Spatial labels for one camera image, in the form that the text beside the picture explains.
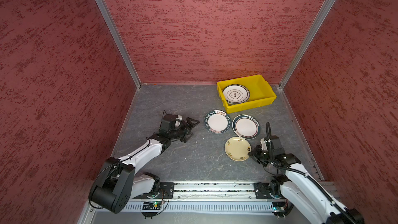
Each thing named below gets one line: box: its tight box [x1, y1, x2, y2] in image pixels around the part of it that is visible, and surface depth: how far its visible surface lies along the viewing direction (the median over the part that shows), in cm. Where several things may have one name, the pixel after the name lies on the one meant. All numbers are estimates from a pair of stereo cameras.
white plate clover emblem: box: [222, 84, 251, 105], surface depth 112 cm
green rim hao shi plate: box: [204, 109, 232, 134], surface depth 102 cm
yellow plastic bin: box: [216, 74, 277, 114], surface depth 115 cm
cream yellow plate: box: [224, 136, 252, 162], surface depth 89 cm
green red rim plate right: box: [232, 114, 261, 140], surface depth 99 cm
